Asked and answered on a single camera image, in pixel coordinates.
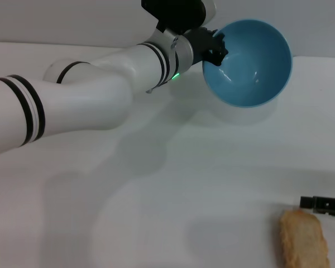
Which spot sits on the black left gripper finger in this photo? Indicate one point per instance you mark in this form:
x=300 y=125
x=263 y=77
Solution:
x=219 y=56

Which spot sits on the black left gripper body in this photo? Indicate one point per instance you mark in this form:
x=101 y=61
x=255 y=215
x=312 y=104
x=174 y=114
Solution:
x=202 y=42

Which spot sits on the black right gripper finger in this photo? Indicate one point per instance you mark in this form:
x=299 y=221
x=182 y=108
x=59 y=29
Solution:
x=324 y=205

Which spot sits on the blue bowl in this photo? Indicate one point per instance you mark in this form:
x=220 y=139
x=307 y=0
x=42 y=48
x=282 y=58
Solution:
x=248 y=86

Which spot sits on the ridged orange bread loaf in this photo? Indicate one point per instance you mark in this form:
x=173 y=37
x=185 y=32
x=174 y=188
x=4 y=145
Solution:
x=303 y=243

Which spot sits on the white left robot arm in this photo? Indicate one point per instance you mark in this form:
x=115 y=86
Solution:
x=81 y=106

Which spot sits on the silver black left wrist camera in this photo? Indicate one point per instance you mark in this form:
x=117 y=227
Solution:
x=181 y=14

